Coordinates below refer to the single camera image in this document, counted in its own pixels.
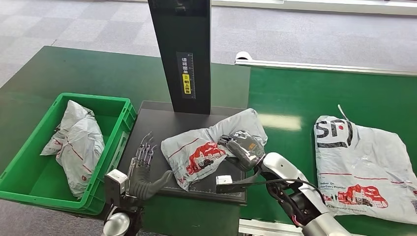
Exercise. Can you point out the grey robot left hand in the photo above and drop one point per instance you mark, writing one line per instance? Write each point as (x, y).
(140, 182)

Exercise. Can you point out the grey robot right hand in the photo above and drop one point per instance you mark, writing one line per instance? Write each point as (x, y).
(244, 150)

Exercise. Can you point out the small grey red-print mailer package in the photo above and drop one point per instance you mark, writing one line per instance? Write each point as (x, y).
(192, 146)

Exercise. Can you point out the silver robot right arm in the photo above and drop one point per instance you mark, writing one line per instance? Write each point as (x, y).
(312, 208)

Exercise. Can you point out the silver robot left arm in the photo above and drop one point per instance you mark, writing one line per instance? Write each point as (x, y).
(116, 224)

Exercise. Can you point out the clear basket label holder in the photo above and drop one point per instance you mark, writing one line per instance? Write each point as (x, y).
(118, 153)

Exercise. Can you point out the black weighing device with column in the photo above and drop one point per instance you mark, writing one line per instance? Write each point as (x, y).
(156, 120)

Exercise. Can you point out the crumpled grey mailer package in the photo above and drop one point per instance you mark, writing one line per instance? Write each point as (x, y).
(81, 143)

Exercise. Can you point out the green plastic basket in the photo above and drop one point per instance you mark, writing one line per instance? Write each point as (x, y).
(35, 177)

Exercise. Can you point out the large grey SF mailer package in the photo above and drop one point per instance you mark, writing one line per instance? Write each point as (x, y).
(374, 156)

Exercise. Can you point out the black yellow column label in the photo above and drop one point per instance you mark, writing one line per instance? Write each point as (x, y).
(186, 76)

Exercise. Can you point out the white conveyor roller cap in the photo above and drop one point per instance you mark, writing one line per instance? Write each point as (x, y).
(243, 55)

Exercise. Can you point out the green conveyor belt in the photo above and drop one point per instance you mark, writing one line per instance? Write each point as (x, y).
(325, 94)

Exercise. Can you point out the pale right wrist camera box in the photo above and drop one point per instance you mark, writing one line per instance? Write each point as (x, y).
(228, 187)

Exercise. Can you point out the short silver conveyor rail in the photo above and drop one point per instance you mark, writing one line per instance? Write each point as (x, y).
(260, 228)

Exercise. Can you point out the long silver conveyor rail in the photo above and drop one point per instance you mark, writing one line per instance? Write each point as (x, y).
(325, 67)

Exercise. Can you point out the white wall ledge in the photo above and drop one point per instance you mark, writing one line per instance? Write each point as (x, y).
(325, 6)

